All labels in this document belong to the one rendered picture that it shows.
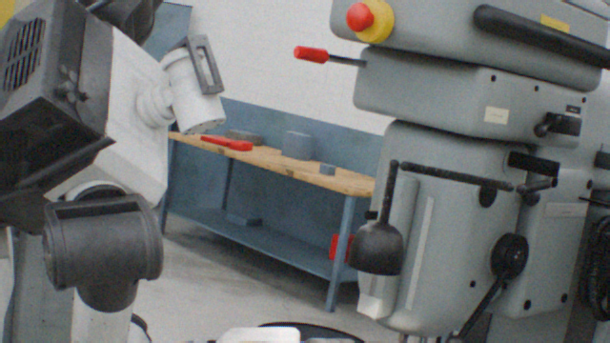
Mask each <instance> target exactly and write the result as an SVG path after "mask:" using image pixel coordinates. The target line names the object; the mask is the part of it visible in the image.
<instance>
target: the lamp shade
mask: <svg viewBox="0 0 610 343"><path fill-rule="evenodd" d="M403 240H404V238H403V235H401V234H400V232H399V231H398V230H397V229H396V228H395V227H394V226H391V225H390V224H381V223H379V222H378V221H377V222H371V223H369V224H367V225H365V226H362V227H360V228H359V230H358V232H357V234H356V236H355V238H353V241H352V243H351V246H350V250H349V256H348V261H347V265H348V266H349V267H350V268H352V269H354V270H356V271H360V272H366V273H369V274H374V275H380V276H387V275H399V274H401V269H402V263H403V258H404V246H403Z"/></svg>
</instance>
